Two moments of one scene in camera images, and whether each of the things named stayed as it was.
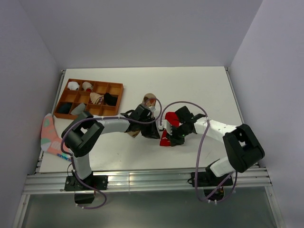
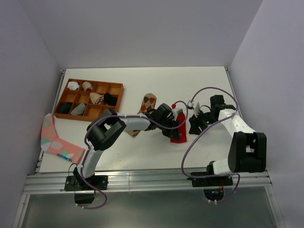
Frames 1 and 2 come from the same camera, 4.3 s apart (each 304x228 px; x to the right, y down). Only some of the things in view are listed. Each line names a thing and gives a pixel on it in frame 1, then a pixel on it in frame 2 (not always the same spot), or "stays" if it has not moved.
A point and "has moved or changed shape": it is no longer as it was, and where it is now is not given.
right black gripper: [175, 140] -> [195, 122]
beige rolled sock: [95, 98] stays
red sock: [172, 118] has moved or changed shape
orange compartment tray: [81, 97] stays
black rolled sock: [110, 99] stays
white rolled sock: [72, 85] stays
